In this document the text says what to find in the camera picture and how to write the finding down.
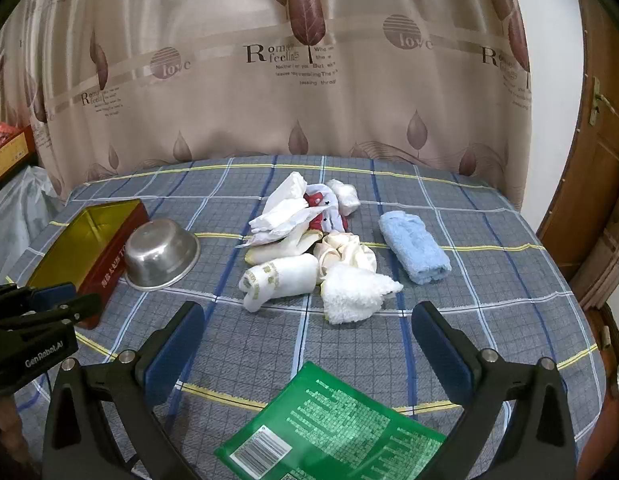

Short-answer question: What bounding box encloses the green printed packet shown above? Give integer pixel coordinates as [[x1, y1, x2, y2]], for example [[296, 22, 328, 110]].
[[214, 361, 447, 480]]

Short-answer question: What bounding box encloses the cream sock with yellow toe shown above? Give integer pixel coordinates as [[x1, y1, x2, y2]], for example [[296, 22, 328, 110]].
[[244, 230, 324, 265]]

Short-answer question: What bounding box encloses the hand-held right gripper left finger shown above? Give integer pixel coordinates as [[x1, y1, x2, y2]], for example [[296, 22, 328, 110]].
[[42, 301, 215, 480]]

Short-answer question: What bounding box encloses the clear plastic bag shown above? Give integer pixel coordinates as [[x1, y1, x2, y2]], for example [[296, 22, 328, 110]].
[[0, 165, 65, 281]]

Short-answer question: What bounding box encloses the red and white satin cloth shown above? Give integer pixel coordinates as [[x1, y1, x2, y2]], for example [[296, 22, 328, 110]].
[[304, 182, 350, 233]]

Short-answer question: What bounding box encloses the cream silk cloth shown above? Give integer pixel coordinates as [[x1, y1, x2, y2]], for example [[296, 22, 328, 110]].
[[313, 230, 377, 281]]

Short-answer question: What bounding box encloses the red and gold tin box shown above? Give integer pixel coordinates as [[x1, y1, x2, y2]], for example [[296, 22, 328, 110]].
[[27, 199, 149, 331]]

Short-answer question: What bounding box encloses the metal bowl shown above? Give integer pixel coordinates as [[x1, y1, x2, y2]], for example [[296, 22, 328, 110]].
[[124, 218, 201, 292]]

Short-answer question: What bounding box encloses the brown wooden door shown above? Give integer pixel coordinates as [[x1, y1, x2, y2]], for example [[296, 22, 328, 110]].
[[537, 0, 619, 311]]

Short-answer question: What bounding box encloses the red cardboard box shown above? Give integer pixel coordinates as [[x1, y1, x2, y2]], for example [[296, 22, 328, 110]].
[[0, 122, 35, 181]]

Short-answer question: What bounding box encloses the white fluffy towel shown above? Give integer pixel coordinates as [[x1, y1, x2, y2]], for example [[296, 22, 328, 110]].
[[319, 265, 404, 326]]

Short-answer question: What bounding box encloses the brass door latch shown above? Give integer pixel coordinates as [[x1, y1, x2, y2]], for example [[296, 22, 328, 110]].
[[588, 77, 619, 126]]

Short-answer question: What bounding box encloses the beige leaf printed curtain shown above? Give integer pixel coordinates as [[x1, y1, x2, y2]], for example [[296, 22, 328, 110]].
[[0, 0, 535, 211]]

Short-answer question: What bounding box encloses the brown wooden furniture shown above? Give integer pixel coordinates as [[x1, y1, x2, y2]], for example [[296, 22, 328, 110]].
[[589, 305, 619, 461]]

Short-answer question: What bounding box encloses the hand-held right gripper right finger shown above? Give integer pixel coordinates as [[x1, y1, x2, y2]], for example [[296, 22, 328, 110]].
[[412, 301, 577, 480]]

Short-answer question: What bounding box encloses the white balled cloth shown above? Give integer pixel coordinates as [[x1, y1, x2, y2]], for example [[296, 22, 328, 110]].
[[325, 179, 361, 216]]

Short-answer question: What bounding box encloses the grey plaid bedsheet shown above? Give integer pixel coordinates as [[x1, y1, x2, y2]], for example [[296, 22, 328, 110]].
[[0, 155, 607, 480]]

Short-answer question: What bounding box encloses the white floral handkerchief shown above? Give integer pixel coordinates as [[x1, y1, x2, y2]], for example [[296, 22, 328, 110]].
[[247, 200, 317, 248]]

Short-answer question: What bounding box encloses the person's left hand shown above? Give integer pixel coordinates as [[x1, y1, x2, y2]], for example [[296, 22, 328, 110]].
[[0, 392, 33, 468]]

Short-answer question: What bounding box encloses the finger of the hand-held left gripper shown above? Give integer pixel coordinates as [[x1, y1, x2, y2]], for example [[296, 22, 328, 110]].
[[0, 294, 103, 335], [0, 282, 76, 317]]

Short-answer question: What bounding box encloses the blue towel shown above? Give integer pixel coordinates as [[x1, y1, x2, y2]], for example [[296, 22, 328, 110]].
[[378, 211, 452, 285]]

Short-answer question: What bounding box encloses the white sock with olive print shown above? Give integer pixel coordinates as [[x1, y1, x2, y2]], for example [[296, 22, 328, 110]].
[[238, 253, 320, 313]]

